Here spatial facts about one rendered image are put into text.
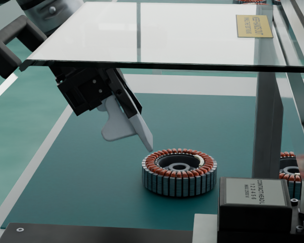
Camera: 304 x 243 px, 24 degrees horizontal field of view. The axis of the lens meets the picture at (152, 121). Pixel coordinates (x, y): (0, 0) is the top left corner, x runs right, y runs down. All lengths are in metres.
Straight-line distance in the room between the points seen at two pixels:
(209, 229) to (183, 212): 0.32
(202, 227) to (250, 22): 0.19
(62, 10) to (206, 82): 0.70
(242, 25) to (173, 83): 0.94
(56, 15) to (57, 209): 0.27
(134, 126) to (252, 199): 0.35
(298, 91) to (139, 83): 1.06
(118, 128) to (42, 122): 2.62
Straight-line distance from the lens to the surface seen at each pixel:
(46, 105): 3.82
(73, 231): 0.89
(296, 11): 0.58
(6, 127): 3.53
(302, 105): 0.50
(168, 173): 1.01
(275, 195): 0.64
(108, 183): 1.06
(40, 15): 0.94
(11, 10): 5.38
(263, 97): 0.80
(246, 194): 0.64
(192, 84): 1.56
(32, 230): 0.90
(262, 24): 0.64
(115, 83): 0.94
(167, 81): 1.58
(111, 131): 0.95
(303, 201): 0.65
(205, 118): 1.34
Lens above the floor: 1.20
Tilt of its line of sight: 20 degrees down
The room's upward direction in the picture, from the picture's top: straight up
